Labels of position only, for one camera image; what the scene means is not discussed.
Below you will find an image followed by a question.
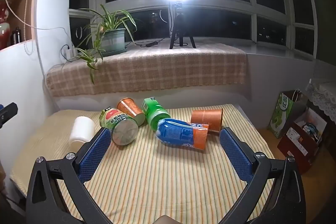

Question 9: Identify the striped table cloth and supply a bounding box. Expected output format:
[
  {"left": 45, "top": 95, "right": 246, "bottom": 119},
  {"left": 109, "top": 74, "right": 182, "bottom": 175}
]
[{"left": 9, "top": 103, "right": 277, "bottom": 224}]

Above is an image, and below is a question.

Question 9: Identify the green plastic bottle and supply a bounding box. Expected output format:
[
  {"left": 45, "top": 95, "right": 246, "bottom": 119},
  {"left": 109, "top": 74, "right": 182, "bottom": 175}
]
[{"left": 142, "top": 97, "right": 171, "bottom": 131}]

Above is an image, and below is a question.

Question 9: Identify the blue plastic bottle orange cap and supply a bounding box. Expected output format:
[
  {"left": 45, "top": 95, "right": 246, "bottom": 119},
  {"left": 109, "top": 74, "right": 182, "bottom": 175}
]
[{"left": 155, "top": 118, "right": 210, "bottom": 150}]

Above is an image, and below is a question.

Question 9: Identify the potted spider plant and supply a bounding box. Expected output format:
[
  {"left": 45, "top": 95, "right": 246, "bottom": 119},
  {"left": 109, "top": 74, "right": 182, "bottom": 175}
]
[{"left": 69, "top": 4, "right": 138, "bottom": 85}]

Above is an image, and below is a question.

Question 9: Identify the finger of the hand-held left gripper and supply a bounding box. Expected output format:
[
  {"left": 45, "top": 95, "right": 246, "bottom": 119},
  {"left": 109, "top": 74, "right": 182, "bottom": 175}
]
[{"left": 0, "top": 102, "right": 18, "bottom": 131}]

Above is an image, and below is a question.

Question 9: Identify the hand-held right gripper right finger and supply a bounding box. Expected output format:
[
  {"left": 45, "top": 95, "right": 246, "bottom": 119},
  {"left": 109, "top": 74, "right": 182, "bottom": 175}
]
[{"left": 219, "top": 127, "right": 307, "bottom": 224}]

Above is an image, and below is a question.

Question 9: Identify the green paper bag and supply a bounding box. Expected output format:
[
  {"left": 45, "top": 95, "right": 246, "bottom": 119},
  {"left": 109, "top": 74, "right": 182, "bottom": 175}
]
[{"left": 267, "top": 90, "right": 309, "bottom": 139}]

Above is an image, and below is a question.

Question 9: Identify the plaid cloth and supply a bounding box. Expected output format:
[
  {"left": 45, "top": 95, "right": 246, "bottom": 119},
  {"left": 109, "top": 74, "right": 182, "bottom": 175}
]
[{"left": 46, "top": 42, "right": 249, "bottom": 97}]

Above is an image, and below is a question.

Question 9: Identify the wooden shelf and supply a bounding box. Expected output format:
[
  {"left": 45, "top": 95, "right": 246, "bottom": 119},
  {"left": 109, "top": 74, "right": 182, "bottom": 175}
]
[{"left": 0, "top": 0, "right": 45, "bottom": 52}]

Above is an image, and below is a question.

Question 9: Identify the green and red cup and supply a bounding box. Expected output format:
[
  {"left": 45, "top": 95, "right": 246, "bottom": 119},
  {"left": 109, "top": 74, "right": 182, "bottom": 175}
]
[{"left": 99, "top": 107, "right": 139, "bottom": 146}]

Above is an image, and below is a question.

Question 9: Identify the dark bottle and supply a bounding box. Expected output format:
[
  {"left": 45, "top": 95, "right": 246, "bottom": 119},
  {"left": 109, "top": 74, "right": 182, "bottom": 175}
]
[{"left": 12, "top": 27, "right": 22, "bottom": 45}]

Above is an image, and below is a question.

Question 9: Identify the black ring light cable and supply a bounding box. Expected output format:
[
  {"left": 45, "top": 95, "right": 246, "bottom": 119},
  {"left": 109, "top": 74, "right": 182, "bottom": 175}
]
[{"left": 125, "top": 39, "right": 172, "bottom": 48}]

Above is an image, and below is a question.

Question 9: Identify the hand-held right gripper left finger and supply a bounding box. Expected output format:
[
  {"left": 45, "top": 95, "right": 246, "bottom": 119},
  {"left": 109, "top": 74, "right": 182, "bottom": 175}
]
[{"left": 26, "top": 127, "right": 113, "bottom": 224}]

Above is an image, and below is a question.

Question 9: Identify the red vase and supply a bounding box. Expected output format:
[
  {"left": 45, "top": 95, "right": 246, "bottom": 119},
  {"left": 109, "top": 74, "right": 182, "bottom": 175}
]
[{"left": 0, "top": 1, "right": 11, "bottom": 50}]

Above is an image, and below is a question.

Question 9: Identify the dark red box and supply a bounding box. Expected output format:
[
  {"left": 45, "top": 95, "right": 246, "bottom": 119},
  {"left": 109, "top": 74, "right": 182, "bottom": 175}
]
[{"left": 277, "top": 108, "right": 329, "bottom": 175}]

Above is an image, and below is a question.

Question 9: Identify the orange cup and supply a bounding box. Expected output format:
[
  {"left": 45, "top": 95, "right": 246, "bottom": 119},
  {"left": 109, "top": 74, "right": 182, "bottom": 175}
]
[
  {"left": 191, "top": 108, "right": 224, "bottom": 133},
  {"left": 116, "top": 98, "right": 146, "bottom": 126}
]

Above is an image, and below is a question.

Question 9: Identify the white charger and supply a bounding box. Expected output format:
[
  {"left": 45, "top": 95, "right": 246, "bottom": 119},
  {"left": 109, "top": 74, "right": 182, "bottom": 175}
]
[{"left": 66, "top": 47, "right": 78, "bottom": 60}]

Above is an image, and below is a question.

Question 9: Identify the white lace cloth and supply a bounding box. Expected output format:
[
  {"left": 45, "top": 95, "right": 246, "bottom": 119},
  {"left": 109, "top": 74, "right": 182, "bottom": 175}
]
[{"left": 305, "top": 78, "right": 336, "bottom": 117}]

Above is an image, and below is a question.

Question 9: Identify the white cup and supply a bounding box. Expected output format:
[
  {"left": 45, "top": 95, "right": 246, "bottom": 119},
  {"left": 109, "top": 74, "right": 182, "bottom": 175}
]
[{"left": 69, "top": 116, "right": 95, "bottom": 146}]

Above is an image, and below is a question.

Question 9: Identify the white cable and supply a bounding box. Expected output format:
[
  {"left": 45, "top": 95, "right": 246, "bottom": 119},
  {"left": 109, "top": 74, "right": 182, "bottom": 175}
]
[{"left": 3, "top": 0, "right": 74, "bottom": 57}]

